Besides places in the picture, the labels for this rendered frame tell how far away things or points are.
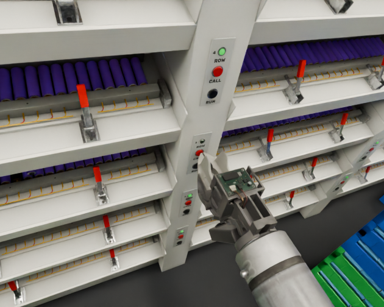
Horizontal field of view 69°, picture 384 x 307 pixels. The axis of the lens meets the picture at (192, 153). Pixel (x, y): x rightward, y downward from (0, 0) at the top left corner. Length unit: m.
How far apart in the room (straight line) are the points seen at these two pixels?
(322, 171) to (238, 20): 0.79
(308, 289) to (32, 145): 0.45
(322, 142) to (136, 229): 0.60
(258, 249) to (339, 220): 1.12
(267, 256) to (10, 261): 0.63
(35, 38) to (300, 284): 0.44
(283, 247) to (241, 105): 0.30
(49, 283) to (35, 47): 0.76
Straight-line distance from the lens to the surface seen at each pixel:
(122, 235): 0.82
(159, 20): 0.41
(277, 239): 0.44
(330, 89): 0.76
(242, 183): 0.47
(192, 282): 1.15
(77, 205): 0.65
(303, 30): 0.54
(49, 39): 0.39
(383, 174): 1.63
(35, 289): 1.02
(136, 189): 0.66
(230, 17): 0.44
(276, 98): 0.65
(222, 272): 1.18
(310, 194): 1.31
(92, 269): 1.00
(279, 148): 0.83
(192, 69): 0.45
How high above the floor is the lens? 1.08
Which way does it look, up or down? 47 degrees down
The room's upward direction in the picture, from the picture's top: 11 degrees clockwise
